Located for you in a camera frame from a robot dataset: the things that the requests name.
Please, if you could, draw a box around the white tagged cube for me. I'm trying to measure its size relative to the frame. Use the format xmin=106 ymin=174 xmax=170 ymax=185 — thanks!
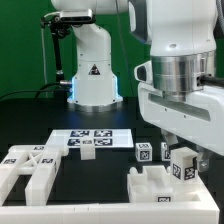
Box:
xmin=161 ymin=142 xmax=171 ymax=161
xmin=135 ymin=142 xmax=152 ymax=162

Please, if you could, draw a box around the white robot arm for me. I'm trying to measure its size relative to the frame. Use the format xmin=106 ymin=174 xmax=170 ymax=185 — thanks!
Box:
xmin=119 ymin=0 xmax=224 ymax=172

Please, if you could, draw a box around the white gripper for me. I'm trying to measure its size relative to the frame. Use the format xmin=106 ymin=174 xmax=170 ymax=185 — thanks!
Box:
xmin=138 ymin=83 xmax=224 ymax=172

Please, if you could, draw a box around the white chair seat part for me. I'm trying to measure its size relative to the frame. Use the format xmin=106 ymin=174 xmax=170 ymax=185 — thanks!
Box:
xmin=127 ymin=165 xmax=201 ymax=203

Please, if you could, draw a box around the white U-shaped fence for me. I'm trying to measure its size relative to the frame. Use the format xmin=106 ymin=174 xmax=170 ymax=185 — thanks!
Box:
xmin=0 ymin=175 xmax=219 ymax=224

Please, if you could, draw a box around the black cable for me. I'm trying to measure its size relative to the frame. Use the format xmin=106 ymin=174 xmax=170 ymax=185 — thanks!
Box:
xmin=0 ymin=81 xmax=64 ymax=102

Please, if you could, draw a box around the white chair back frame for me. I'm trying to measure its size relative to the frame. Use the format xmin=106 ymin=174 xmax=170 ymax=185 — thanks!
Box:
xmin=0 ymin=145 xmax=69 ymax=206

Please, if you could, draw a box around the grey mounted camera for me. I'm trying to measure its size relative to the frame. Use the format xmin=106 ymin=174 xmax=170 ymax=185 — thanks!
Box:
xmin=59 ymin=9 xmax=93 ymax=24

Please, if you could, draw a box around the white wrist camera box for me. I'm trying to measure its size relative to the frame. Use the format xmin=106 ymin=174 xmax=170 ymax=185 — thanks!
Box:
xmin=134 ymin=61 xmax=152 ymax=84

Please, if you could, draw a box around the white tagged cube right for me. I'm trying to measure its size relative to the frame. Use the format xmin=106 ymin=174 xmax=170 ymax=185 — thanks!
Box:
xmin=161 ymin=142 xmax=171 ymax=161

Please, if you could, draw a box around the white tagged cube left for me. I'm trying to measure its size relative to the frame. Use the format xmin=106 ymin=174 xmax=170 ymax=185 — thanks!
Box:
xmin=135 ymin=142 xmax=152 ymax=162

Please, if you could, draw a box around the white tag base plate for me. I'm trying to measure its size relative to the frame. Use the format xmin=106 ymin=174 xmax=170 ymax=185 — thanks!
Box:
xmin=46 ymin=129 xmax=133 ymax=148

